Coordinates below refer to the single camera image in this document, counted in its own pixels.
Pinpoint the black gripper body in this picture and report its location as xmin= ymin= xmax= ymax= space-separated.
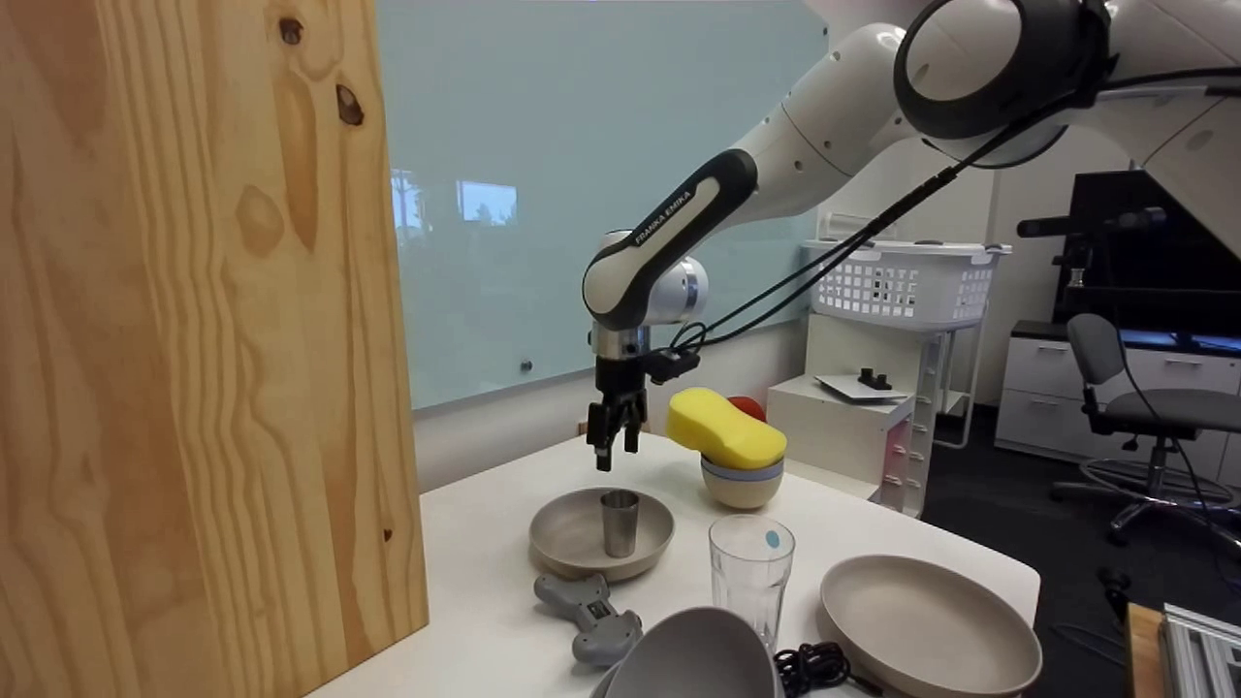
xmin=586 ymin=361 xmax=648 ymax=451

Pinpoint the small silver metal cup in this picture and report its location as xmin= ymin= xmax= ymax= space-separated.
xmin=603 ymin=488 xmax=639 ymax=557

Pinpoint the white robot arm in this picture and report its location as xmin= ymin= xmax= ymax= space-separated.
xmin=582 ymin=0 xmax=1241 ymax=457

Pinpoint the clear glass cup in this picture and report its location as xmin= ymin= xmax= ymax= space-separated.
xmin=706 ymin=517 xmax=797 ymax=646

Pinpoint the beige plate left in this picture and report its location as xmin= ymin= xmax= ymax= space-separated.
xmin=529 ymin=488 xmax=675 ymax=580

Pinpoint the beige plate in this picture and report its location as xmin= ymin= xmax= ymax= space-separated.
xmin=529 ymin=488 xmax=675 ymax=580
xmin=818 ymin=553 xmax=1044 ymax=698

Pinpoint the yellow sponge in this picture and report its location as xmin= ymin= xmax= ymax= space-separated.
xmin=668 ymin=386 xmax=786 ymax=467

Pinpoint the beige and grey bowl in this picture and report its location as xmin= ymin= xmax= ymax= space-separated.
xmin=701 ymin=462 xmax=783 ymax=513

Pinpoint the red ball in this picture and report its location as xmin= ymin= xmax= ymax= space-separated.
xmin=731 ymin=396 xmax=770 ymax=421

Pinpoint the white cabinet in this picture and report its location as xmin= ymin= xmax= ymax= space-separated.
xmin=770 ymin=377 xmax=908 ymax=497

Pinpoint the grey bowl front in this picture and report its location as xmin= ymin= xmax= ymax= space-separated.
xmin=589 ymin=603 xmax=783 ymax=698

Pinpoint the glass whiteboard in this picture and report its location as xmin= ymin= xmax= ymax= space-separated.
xmin=377 ymin=0 xmax=829 ymax=408

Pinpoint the white laundry basket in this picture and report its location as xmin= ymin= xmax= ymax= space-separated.
xmin=811 ymin=240 xmax=1009 ymax=328

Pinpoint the beige plate right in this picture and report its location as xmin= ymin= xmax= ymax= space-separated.
xmin=818 ymin=553 xmax=1044 ymax=698

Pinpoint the wooden board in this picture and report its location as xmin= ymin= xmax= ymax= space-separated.
xmin=0 ymin=0 xmax=432 ymax=698

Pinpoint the white drawer unit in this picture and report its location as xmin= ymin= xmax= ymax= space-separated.
xmin=997 ymin=326 xmax=1241 ymax=485

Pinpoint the black monitor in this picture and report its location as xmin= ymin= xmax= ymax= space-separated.
xmin=1057 ymin=170 xmax=1241 ymax=332

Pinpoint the grey office chair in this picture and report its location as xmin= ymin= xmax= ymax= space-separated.
xmin=1051 ymin=312 xmax=1241 ymax=548

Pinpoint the black cable bundle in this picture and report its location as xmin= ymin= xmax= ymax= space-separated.
xmin=772 ymin=638 xmax=858 ymax=698

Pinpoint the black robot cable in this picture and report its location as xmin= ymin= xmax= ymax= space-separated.
xmin=664 ymin=63 xmax=1241 ymax=386

